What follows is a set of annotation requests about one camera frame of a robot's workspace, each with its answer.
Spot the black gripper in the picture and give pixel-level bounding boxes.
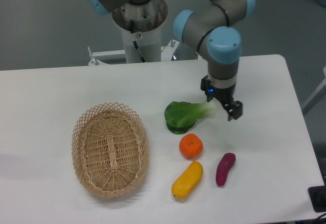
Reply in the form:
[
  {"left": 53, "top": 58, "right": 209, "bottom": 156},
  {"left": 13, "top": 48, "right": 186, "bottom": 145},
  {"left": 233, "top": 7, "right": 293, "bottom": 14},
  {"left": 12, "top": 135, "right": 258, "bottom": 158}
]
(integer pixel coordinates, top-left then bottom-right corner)
[{"left": 200, "top": 75, "right": 243, "bottom": 121}]

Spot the green bok choy vegetable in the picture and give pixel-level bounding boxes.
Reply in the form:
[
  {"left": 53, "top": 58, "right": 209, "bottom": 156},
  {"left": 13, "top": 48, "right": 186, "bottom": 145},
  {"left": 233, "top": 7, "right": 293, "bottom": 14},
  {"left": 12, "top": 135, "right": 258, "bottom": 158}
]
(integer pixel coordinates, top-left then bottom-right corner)
[{"left": 164, "top": 101, "right": 216, "bottom": 134}]

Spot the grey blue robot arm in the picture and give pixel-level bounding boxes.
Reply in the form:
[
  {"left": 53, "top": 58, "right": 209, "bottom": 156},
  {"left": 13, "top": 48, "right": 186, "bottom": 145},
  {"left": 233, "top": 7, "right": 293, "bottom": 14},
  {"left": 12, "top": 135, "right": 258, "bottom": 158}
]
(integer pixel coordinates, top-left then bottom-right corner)
[{"left": 88, "top": 0, "right": 256, "bottom": 120}]

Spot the orange tangerine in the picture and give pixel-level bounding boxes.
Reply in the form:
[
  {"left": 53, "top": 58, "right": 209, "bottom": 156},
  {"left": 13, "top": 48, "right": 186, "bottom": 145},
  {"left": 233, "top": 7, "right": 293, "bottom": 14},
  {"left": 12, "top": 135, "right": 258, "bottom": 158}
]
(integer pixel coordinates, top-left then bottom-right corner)
[{"left": 179, "top": 133, "right": 203, "bottom": 158}]

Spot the purple sweet potato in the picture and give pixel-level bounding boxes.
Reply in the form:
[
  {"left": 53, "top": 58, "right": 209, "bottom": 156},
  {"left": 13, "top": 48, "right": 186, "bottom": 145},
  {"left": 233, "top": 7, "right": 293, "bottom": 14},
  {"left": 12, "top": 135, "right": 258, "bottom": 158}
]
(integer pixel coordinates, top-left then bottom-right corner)
[{"left": 215, "top": 152, "right": 236, "bottom": 187}]

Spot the yellow mango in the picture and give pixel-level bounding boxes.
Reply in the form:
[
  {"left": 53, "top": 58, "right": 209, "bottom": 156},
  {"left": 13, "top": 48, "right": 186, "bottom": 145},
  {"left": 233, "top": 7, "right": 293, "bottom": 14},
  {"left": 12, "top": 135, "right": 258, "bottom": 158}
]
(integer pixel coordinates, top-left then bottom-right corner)
[{"left": 171, "top": 161, "right": 203, "bottom": 199}]

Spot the white table leg right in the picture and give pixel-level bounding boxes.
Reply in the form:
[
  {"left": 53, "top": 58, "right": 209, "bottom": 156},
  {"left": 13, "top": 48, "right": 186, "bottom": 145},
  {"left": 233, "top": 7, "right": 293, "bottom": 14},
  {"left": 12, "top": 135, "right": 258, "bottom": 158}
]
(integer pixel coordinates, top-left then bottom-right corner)
[{"left": 301, "top": 67, "right": 325, "bottom": 116}]

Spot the woven wicker basket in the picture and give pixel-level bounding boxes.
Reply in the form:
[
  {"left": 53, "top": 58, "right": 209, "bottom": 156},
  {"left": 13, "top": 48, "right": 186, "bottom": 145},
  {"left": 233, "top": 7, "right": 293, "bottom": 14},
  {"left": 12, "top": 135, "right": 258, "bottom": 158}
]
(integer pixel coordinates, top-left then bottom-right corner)
[{"left": 71, "top": 102, "right": 149, "bottom": 199}]

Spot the black power socket box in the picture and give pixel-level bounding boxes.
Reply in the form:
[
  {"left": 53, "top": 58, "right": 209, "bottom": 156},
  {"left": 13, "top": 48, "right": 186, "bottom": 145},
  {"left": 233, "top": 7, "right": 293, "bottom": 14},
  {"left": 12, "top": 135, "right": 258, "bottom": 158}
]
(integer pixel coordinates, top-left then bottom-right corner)
[{"left": 308, "top": 185, "right": 325, "bottom": 213}]

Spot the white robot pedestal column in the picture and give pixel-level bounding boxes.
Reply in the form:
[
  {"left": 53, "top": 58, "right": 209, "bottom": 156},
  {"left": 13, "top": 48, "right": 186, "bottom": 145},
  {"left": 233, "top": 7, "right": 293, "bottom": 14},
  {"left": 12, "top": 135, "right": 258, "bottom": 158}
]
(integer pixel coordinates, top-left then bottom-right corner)
[{"left": 112, "top": 0, "right": 168, "bottom": 63}]

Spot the black cable on pedestal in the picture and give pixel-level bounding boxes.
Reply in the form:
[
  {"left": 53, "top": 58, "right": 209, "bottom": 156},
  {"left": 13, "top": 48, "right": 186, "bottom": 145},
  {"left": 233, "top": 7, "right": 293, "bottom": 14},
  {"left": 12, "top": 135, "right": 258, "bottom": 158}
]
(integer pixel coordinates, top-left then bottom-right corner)
[{"left": 129, "top": 19, "right": 147, "bottom": 63}]

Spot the white metal mounting frame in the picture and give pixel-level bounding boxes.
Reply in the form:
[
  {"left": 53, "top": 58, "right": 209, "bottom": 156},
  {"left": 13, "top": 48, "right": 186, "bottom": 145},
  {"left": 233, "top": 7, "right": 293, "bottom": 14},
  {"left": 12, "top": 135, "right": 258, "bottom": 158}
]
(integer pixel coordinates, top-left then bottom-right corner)
[{"left": 87, "top": 38, "right": 204, "bottom": 66}]

